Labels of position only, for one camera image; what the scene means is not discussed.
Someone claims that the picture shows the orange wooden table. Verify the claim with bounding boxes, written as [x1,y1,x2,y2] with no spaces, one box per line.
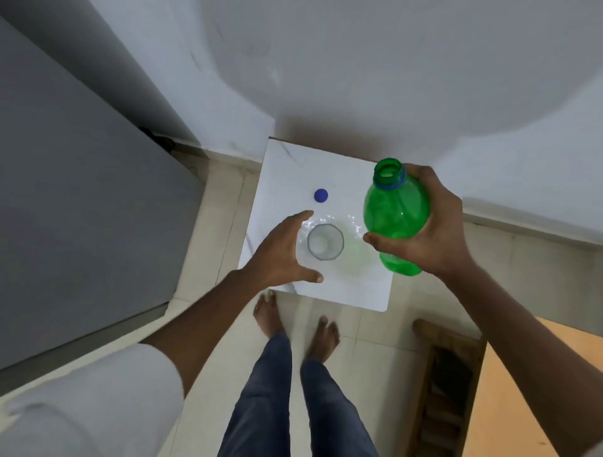
[463,317,603,457]

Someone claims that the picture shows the person's left hand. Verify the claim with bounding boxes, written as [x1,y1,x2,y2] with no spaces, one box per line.
[242,210,325,289]

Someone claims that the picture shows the person's left forearm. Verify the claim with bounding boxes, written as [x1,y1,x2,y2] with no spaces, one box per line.
[140,268,264,397]

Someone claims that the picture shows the grey refrigerator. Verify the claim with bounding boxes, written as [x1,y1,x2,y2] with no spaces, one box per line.
[0,16,205,383]

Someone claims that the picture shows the person's foot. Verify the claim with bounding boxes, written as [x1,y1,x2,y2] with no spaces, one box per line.
[253,289,286,339]
[304,316,341,364]

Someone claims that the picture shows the green plastic bottle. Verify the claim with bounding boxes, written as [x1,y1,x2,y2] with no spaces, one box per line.
[363,158,432,277]

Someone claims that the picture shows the white shirt sleeve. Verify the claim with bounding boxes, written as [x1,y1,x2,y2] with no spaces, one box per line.
[0,343,185,457]

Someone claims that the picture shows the person's left foot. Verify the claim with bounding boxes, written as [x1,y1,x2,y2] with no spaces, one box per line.
[253,289,286,339]

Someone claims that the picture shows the person's leg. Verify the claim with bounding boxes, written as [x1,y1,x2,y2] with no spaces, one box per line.
[218,332,294,457]
[300,358,380,457]

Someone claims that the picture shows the person's right forearm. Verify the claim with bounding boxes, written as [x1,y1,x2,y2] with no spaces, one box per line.
[440,264,603,457]

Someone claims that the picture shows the person's right hand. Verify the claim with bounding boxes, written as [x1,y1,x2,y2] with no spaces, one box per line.
[362,163,473,279]

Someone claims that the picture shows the person's left leg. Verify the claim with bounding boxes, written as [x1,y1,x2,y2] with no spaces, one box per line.
[218,332,294,457]

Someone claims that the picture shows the person's right leg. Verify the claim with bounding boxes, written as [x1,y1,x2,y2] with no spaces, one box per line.
[300,358,380,457]

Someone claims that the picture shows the person's right foot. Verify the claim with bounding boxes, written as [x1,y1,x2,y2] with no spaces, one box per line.
[304,316,341,364]

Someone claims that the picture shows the brown wooden chair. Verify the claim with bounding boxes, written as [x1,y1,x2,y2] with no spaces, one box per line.
[406,319,487,457]

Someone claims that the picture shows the clear drinking glass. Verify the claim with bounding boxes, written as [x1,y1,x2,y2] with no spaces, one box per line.
[297,214,368,271]

